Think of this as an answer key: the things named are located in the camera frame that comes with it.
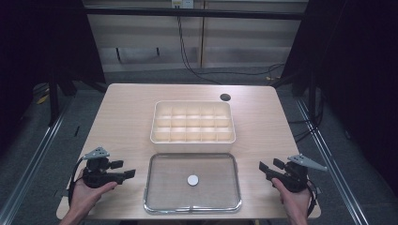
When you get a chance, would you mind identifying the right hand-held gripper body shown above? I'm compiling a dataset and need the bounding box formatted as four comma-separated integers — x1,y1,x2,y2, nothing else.
266,154,329,193

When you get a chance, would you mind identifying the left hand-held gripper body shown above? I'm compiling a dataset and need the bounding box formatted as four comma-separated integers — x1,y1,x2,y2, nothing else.
82,146,126,189

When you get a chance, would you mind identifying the person's right hand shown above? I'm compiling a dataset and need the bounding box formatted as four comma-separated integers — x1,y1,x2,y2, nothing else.
270,177,314,217

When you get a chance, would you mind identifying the person's left hand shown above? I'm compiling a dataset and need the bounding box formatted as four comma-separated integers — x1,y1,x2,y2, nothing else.
69,168,118,217

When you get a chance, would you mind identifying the clear lid with white knob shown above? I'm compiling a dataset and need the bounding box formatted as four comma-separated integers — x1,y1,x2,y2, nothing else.
143,152,243,216

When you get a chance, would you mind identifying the white divided organizer box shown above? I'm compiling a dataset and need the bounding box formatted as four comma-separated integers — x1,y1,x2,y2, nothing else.
149,99,237,155

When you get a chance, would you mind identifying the black metal stand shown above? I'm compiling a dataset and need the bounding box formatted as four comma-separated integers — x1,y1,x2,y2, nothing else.
47,73,61,128

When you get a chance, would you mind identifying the yellow floor marker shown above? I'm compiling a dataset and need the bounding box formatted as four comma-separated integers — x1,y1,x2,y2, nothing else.
36,93,51,106

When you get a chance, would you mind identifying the black curtain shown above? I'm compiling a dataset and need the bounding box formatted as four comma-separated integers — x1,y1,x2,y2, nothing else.
280,0,398,196
0,0,107,158

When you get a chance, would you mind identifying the black horizontal metal bar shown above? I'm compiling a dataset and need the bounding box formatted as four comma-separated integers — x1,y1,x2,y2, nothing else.
84,7,306,22

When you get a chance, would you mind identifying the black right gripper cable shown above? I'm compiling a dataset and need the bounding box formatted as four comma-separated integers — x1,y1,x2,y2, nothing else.
306,179,319,218

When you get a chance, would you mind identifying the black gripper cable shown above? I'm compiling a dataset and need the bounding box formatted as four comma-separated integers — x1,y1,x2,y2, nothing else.
306,179,319,218
67,157,86,208

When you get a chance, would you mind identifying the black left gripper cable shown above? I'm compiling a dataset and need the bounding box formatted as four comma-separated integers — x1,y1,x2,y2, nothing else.
67,157,86,208

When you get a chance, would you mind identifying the metal floor rail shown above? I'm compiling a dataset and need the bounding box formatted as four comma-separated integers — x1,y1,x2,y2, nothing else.
294,97,372,225
0,93,76,225

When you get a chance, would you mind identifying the bundle of black floor cables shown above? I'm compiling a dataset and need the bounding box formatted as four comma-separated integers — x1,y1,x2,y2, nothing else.
287,88,325,144

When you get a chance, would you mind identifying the black cable on floor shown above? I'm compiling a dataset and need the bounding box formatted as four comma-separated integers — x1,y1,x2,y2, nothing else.
196,63,286,81

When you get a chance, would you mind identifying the black hanging wall cable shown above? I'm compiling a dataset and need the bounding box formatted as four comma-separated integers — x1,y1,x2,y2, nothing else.
176,15,225,86

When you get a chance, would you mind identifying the white wall outlet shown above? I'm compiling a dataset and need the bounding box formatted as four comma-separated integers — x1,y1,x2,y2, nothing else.
170,0,195,9

